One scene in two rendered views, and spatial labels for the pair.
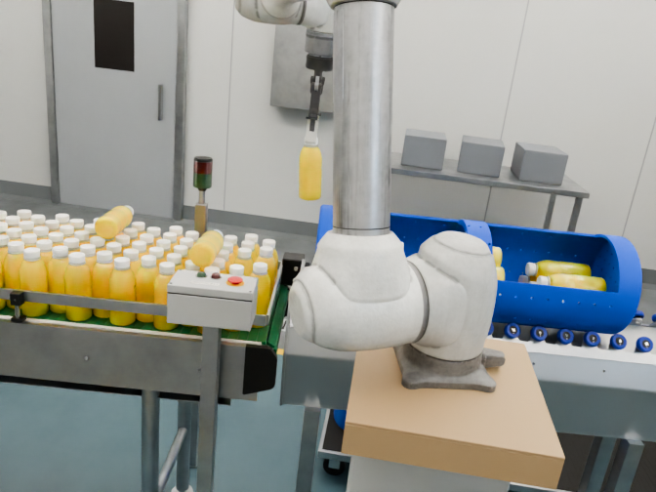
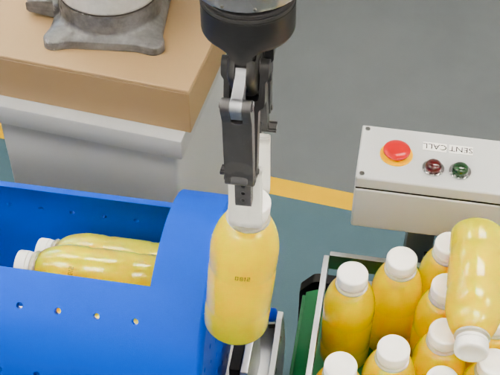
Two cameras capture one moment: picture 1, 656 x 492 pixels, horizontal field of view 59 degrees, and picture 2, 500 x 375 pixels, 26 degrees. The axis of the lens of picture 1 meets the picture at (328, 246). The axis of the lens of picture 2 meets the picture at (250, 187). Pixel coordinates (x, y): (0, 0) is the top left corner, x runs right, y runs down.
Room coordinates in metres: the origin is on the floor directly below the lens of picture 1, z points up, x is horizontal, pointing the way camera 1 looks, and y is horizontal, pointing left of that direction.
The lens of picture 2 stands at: (2.30, 0.20, 2.15)
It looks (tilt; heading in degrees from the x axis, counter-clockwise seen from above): 48 degrees down; 190
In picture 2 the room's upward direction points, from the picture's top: straight up
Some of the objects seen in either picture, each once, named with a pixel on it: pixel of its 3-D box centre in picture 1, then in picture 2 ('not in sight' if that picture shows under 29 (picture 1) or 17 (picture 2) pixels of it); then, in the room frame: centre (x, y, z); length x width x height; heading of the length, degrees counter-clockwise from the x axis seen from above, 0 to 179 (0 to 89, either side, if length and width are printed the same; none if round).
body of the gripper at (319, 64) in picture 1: (318, 72); (248, 36); (1.65, 0.08, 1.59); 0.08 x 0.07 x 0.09; 1
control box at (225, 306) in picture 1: (213, 299); (429, 183); (1.28, 0.26, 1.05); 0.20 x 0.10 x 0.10; 91
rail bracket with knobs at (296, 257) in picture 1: (292, 270); not in sight; (1.77, 0.11, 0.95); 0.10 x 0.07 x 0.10; 1
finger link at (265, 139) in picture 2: (311, 131); (253, 163); (1.64, 0.08, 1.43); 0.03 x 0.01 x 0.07; 91
